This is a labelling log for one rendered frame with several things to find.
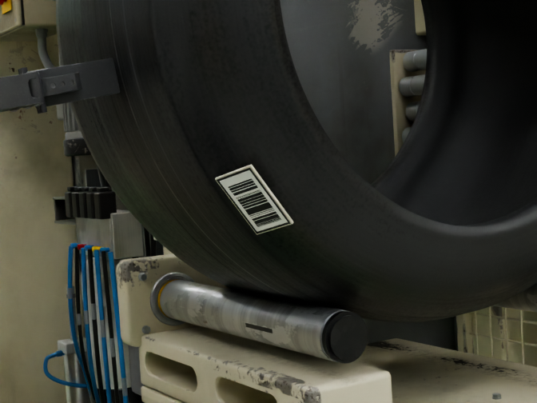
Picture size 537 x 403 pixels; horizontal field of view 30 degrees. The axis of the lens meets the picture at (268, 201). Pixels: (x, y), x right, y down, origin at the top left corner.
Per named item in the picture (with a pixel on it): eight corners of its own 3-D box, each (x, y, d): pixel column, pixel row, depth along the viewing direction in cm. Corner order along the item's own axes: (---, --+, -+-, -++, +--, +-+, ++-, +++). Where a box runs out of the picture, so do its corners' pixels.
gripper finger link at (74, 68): (30, 71, 81) (33, 70, 81) (109, 58, 85) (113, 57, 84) (38, 108, 82) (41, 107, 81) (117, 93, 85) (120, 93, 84)
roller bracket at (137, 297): (120, 345, 114) (113, 260, 114) (396, 300, 135) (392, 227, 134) (131, 349, 112) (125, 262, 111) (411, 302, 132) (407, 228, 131)
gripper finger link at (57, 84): (15, 82, 80) (26, 79, 77) (74, 73, 82) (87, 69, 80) (19, 101, 80) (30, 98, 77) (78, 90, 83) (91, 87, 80)
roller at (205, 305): (193, 313, 116) (158, 322, 114) (187, 275, 116) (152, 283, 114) (373, 357, 86) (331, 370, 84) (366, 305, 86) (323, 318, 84)
